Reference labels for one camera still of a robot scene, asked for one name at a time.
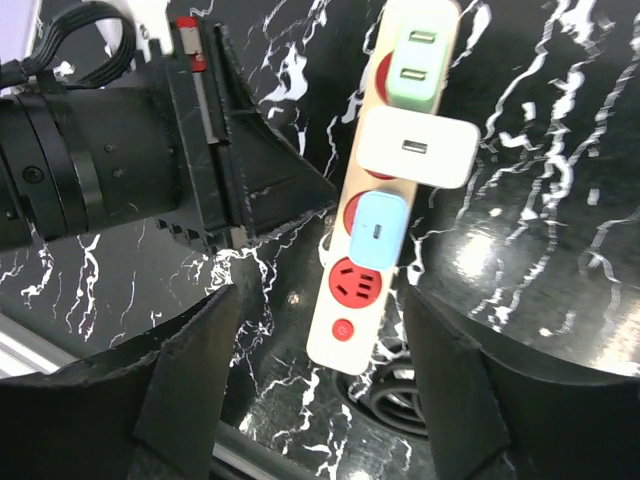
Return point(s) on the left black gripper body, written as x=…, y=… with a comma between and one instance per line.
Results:
x=151, y=143

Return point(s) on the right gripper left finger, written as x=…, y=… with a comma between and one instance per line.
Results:
x=144, y=409

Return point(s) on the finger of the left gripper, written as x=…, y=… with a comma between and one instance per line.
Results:
x=278, y=188

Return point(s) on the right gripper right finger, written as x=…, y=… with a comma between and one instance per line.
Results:
x=495, y=408

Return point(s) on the blue usb charger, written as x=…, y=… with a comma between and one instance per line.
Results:
x=378, y=230

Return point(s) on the beige red power strip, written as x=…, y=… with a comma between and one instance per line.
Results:
x=351, y=299

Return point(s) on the white usb charger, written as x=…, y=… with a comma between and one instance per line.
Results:
x=428, y=149

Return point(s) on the green usb charger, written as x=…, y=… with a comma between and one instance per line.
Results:
x=418, y=62

